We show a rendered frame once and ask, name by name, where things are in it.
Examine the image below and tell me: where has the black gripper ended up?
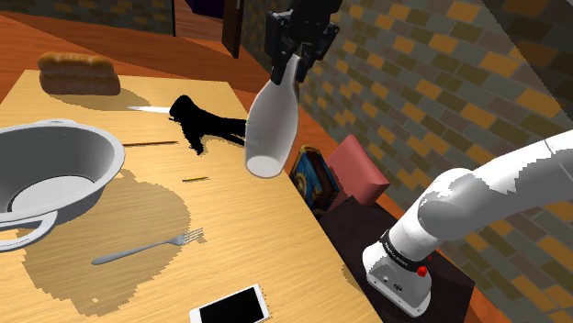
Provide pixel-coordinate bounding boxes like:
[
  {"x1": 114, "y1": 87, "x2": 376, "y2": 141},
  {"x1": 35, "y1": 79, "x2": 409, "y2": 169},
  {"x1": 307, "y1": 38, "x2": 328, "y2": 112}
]
[{"x1": 264, "y1": 0, "x2": 344, "y2": 86}]

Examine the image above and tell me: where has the white bottle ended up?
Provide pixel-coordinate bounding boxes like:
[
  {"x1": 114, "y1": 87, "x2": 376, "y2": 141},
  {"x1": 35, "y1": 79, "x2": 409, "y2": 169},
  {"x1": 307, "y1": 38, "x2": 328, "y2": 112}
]
[{"x1": 244, "y1": 54, "x2": 300, "y2": 179}]

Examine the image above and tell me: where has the dark brown door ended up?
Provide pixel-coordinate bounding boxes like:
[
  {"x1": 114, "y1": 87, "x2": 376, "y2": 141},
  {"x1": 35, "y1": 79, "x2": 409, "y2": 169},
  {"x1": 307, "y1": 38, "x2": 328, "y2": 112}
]
[{"x1": 220, "y1": 0, "x2": 245, "y2": 60}]

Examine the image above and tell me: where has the black irregular shaped object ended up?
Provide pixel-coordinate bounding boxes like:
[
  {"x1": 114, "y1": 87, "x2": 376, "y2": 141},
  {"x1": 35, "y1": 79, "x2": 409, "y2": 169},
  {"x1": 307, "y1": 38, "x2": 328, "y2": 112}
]
[{"x1": 168, "y1": 95, "x2": 248, "y2": 157}]

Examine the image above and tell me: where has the blue patterned box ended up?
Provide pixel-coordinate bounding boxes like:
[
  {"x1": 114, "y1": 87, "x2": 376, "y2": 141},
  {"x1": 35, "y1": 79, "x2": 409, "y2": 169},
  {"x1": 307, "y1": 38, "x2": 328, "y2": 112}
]
[{"x1": 288, "y1": 144, "x2": 342, "y2": 219}]

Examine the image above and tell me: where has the pink cushioned chair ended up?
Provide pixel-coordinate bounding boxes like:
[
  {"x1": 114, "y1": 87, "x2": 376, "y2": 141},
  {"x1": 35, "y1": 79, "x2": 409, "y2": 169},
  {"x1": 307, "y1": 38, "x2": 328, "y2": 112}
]
[{"x1": 325, "y1": 134, "x2": 392, "y2": 206}]

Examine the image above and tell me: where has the white blade knife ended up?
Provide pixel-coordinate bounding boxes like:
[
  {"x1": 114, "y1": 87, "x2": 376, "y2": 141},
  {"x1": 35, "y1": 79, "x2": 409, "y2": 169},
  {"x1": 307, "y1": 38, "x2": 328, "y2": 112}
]
[{"x1": 128, "y1": 106, "x2": 172, "y2": 115}]

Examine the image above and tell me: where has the brown pencil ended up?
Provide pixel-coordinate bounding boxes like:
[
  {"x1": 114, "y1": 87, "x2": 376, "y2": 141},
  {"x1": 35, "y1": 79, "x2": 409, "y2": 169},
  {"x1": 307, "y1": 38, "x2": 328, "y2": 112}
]
[{"x1": 122, "y1": 140, "x2": 180, "y2": 148}]

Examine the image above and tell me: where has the dark robot stand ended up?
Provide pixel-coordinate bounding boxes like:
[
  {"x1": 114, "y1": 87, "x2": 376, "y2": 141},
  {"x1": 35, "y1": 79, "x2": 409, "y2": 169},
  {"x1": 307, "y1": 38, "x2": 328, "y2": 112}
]
[{"x1": 318, "y1": 195, "x2": 476, "y2": 323}]

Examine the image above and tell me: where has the brown bread loaf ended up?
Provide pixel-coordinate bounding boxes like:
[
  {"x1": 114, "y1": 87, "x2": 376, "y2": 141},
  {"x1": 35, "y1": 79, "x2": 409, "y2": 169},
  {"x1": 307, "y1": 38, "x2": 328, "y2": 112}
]
[{"x1": 37, "y1": 51, "x2": 122, "y2": 97}]

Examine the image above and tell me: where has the grey metal fork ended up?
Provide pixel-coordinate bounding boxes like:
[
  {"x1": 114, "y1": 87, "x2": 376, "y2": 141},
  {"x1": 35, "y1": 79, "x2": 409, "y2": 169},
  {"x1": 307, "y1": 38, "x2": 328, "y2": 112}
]
[{"x1": 91, "y1": 227, "x2": 205, "y2": 266}]

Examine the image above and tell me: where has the white phone with black screen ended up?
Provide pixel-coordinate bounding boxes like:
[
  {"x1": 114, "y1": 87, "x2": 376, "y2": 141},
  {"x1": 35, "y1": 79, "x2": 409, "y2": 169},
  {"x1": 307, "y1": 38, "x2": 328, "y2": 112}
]
[{"x1": 188, "y1": 283, "x2": 272, "y2": 323}]

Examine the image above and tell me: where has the large grey pot with handles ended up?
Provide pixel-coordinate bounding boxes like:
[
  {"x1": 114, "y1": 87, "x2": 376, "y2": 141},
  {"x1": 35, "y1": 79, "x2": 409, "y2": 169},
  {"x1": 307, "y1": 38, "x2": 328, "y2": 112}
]
[{"x1": 0, "y1": 118, "x2": 127, "y2": 252}]

